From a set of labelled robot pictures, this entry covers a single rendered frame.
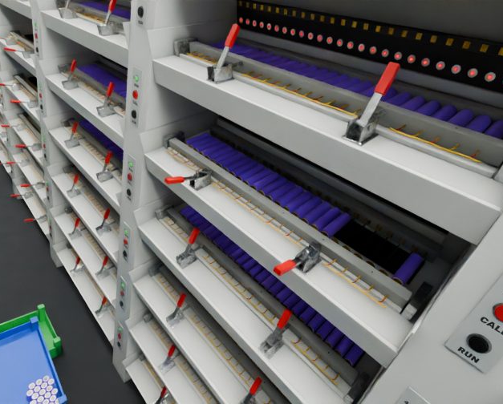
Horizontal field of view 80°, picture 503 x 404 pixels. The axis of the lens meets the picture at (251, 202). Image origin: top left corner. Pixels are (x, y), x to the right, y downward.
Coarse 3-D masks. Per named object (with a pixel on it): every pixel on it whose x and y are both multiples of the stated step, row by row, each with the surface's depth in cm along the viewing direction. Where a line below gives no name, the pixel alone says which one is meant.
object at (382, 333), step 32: (160, 128) 68; (192, 128) 74; (160, 160) 66; (288, 160) 63; (192, 192) 58; (352, 192) 54; (224, 224) 54; (256, 224) 52; (416, 224) 48; (256, 256) 51; (288, 256) 47; (320, 288) 42; (352, 288) 43; (416, 288) 43; (352, 320) 39; (384, 320) 39; (416, 320) 39; (384, 352) 37
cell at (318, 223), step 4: (332, 208) 53; (336, 208) 52; (328, 212) 52; (332, 212) 52; (336, 212) 52; (340, 212) 53; (320, 216) 51; (324, 216) 51; (328, 216) 51; (332, 216) 51; (336, 216) 52; (316, 220) 50; (320, 220) 50; (324, 220) 50; (328, 220) 51; (332, 220) 52; (316, 224) 49; (320, 224) 50; (324, 224) 50; (320, 228) 49
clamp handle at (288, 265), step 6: (306, 252) 43; (294, 258) 43; (300, 258) 43; (306, 258) 44; (282, 264) 40; (288, 264) 41; (294, 264) 41; (276, 270) 39; (282, 270) 39; (288, 270) 40
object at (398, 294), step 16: (176, 144) 67; (192, 160) 65; (208, 160) 62; (224, 176) 58; (224, 192) 57; (240, 192) 56; (256, 192) 55; (272, 208) 51; (288, 224) 50; (304, 224) 49; (320, 240) 46; (336, 256) 44; (352, 256) 44; (336, 272) 43; (352, 272) 43; (368, 272) 42; (384, 288) 40; (400, 288) 40; (400, 304) 39
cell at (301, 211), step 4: (316, 196) 55; (308, 200) 54; (312, 200) 54; (316, 200) 54; (320, 200) 55; (304, 204) 53; (308, 204) 53; (312, 204) 53; (316, 204) 54; (300, 208) 52; (304, 208) 52; (308, 208) 53; (312, 208) 53; (296, 212) 52; (300, 212) 52; (304, 212) 52; (300, 216) 52
